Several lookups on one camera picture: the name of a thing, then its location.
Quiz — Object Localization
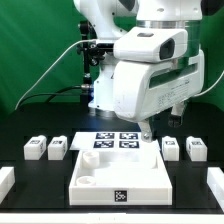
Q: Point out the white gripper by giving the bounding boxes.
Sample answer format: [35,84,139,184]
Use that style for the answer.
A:
[113,50,204,142]

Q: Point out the white square tabletop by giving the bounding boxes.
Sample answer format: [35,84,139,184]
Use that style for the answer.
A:
[69,141,172,205]

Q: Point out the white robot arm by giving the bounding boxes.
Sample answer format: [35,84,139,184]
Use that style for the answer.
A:
[73,0,224,142]

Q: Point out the white obstacle bar right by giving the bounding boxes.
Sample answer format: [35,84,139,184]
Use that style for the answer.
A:
[207,167,224,212]

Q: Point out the white obstacle bar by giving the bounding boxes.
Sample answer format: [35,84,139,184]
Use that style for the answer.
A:
[0,167,15,204]
[207,167,224,212]

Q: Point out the white sheet with markers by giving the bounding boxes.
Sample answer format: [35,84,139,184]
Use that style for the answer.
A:
[70,132,160,150]

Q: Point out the white obstacle bar left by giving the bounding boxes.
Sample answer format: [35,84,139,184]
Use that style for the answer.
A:
[0,167,15,204]

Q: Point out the black power cable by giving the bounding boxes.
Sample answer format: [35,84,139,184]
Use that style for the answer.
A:
[14,84,94,111]

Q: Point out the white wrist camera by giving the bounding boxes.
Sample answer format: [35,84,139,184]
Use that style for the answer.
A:
[113,27,188,63]

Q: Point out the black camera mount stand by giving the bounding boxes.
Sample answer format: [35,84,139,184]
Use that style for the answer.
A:
[77,21,115,108]

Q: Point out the grey camera cable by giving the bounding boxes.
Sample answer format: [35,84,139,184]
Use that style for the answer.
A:
[14,39,98,111]

